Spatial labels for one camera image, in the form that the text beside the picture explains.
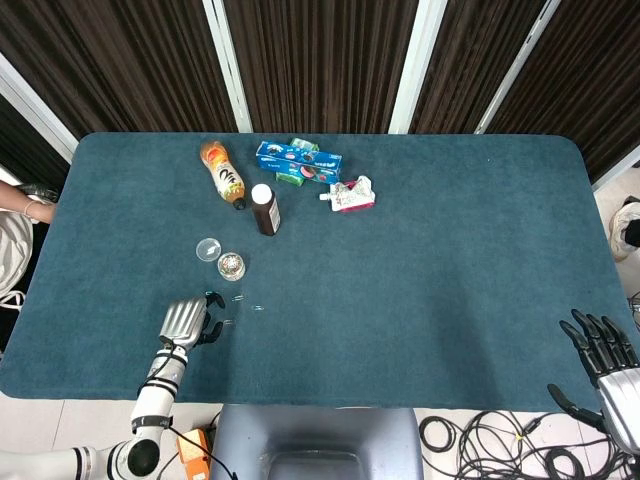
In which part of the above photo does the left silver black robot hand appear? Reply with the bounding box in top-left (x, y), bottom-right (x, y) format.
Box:
top-left (158, 292), bottom-right (226, 352)

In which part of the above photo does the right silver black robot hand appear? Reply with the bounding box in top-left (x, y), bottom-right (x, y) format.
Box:
top-left (547, 308), bottom-right (640, 454)

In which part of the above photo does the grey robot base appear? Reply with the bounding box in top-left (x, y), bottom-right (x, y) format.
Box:
top-left (208, 403), bottom-right (426, 480)

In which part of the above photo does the person's bare forearm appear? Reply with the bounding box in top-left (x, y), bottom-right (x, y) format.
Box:
top-left (0, 179), bottom-right (57, 225)

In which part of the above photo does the small clear jar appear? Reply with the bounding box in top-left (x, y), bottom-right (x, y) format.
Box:
top-left (216, 252), bottom-right (247, 282)

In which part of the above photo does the clear round lid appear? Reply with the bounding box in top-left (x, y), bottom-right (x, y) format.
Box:
top-left (195, 237), bottom-right (223, 262)

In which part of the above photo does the orange box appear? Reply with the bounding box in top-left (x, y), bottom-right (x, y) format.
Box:
top-left (175, 428), bottom-right (214, 480)

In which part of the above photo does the dark brown bottle white cap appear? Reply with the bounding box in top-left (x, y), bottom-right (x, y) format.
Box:
top-left (250, 183), bottom-right (282, 237)

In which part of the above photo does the orange drink bottle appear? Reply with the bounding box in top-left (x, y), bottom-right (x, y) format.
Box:
top-left (199, 140), bottom-right (248, 211)

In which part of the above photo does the white shoe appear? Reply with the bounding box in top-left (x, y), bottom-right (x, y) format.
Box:
top-left (608, 195), bottom-right (640, 262)

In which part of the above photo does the person's white garment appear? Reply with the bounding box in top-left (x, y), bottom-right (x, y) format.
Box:
top-left (0, 209), bottom-right (34, 314)

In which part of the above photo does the blue cookie box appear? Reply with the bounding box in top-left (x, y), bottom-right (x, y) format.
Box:
top-left (255, 140), bottom-right (344, 185)

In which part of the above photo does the white pink spout pouch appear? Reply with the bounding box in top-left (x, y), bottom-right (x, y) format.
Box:
top-left (318, 175), bottom-right (377, 214)

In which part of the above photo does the teal table cloth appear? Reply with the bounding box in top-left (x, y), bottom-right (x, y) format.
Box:
top-left (0, 131), bottom-right (640, 414)

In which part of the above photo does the brown ribbed curtain panel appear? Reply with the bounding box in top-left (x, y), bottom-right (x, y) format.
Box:
top-left (409, 0), bottom-right (549, 135)
top-left (223, 0), bottom-right (419, 135)
top-left (487, 0), bottom-right (640, 184)
top-left (0, 0), bottom-right (237, 140)

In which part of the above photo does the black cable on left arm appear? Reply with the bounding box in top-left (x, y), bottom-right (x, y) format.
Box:
top-left (144, 339), bottom-right (177, 389)

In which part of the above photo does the black cable tangle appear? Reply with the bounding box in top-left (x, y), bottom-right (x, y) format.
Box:
top-left (418, 409), bottom-right (640, 480)

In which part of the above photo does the white partition post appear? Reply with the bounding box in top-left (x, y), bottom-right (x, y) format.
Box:
top-left (592, 158), bottom-right (640, 192)
top-left (0, 52), bottom-right (79, 164)
top-left (474, 0), bottom-right (561, 135)
top-left (202, 0), bottom-right (254, 134)
top-left (388, 0), bottom-right (448, 135)

